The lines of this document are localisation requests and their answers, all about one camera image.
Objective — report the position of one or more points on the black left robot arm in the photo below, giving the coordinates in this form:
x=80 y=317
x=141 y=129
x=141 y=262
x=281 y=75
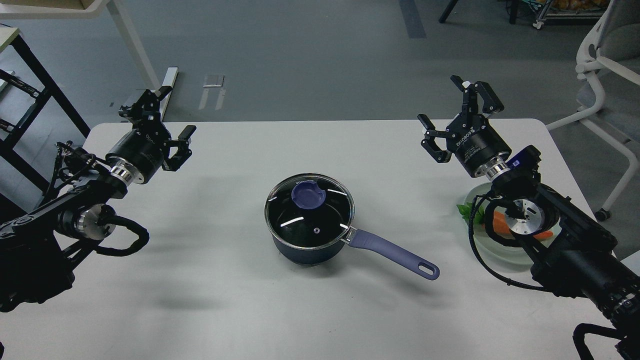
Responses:
x=41 y=249

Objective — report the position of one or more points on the black metal shelf frame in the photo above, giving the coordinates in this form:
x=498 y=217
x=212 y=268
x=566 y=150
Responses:
x=50 y=91

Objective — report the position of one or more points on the dark blue saucepan purple handle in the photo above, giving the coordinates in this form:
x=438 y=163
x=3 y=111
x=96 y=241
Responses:
x=361 y=239

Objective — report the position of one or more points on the glass lid purple knob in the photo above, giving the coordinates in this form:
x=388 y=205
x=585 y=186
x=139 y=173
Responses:
x=309 y=211

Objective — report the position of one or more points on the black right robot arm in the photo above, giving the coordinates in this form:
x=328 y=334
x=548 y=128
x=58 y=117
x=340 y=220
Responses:
x=572 y=254

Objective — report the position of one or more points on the white desk with leg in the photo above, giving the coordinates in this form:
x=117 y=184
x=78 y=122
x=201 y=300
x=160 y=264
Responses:
x=95 y=52

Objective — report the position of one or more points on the white office chair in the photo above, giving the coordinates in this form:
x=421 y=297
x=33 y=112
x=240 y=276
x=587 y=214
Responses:
x=608 y=63

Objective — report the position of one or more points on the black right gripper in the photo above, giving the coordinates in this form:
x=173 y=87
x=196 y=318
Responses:
x=469 y=136

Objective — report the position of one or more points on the orange carrot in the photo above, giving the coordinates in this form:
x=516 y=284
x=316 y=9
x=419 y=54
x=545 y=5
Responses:
x=500 y=227

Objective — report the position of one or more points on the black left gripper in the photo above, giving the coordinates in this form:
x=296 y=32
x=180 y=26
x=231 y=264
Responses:
x=147 y=150

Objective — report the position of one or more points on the green leafy vegetable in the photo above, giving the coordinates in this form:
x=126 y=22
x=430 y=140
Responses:
x=465 y=210

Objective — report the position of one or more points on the wheeled cart base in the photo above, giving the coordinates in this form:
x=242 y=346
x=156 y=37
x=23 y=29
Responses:
x=556 y=12

